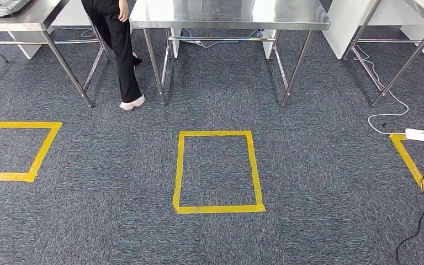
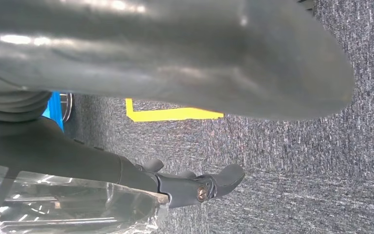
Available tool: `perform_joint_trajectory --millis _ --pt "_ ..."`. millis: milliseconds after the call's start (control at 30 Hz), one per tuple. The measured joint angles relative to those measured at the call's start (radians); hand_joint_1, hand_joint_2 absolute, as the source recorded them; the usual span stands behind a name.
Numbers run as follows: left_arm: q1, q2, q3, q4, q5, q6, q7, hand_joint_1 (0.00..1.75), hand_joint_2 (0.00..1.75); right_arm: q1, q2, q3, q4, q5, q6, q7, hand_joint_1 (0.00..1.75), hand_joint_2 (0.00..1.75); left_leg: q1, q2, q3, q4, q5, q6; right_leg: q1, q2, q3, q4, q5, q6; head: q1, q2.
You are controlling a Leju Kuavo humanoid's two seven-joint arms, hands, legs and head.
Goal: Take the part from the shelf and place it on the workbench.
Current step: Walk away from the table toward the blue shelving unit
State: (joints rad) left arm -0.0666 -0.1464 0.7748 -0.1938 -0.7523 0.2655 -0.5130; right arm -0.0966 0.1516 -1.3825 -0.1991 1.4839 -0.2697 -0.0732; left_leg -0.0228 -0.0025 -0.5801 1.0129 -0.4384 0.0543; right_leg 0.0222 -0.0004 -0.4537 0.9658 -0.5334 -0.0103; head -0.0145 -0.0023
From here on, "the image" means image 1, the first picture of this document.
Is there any person's hand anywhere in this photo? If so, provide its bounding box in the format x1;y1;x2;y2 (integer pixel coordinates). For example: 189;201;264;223
118;0;130;23

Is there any white desk side panel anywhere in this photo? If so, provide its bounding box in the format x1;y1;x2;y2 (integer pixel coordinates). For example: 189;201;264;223
169;28;182;59
262;29;278;60

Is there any yellow floor tape square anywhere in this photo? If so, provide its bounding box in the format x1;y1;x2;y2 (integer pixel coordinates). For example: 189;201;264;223
0;121;63;183
172;130;267;215
389;132;424;213

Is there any white floor cable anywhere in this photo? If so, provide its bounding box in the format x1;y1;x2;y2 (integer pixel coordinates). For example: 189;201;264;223
181;28;260;49
58;25;97;39
351;44;410;135

